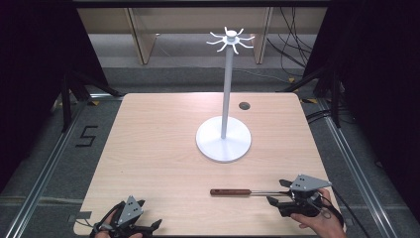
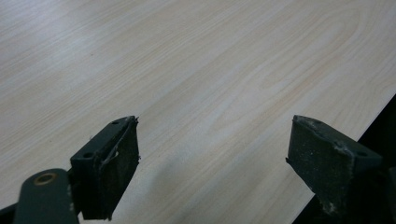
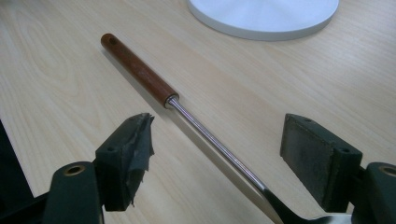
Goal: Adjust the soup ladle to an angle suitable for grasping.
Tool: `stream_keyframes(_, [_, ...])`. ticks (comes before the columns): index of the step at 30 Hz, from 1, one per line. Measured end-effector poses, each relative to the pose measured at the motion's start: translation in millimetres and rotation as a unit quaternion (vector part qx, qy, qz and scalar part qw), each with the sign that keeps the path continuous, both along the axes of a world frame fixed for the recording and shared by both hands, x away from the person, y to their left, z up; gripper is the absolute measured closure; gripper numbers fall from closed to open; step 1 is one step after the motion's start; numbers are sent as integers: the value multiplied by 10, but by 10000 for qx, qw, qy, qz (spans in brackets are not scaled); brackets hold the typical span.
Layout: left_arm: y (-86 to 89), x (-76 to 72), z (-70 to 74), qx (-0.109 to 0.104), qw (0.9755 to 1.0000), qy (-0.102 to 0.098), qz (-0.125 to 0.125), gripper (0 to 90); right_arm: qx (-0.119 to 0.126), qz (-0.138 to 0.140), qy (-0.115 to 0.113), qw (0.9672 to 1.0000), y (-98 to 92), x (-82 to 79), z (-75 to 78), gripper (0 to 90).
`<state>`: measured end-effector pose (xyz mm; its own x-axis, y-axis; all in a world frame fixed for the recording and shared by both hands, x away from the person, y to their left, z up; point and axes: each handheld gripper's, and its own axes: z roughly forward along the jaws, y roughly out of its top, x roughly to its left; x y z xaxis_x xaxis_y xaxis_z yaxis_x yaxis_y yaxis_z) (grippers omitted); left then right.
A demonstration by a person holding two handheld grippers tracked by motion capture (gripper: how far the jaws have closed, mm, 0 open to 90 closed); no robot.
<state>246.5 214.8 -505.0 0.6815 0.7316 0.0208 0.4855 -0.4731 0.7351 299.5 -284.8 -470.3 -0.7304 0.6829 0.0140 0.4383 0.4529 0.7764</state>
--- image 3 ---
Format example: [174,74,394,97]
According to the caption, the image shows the wooden-handled metal spatula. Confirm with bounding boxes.
[100,33,354,224]

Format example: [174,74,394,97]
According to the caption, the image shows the white round plate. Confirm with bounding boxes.
[186,0,340,42]

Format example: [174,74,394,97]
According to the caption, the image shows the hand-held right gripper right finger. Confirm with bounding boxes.
[279,113,364,214]

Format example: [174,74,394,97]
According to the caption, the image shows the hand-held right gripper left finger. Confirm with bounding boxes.
[93,112,156,213]

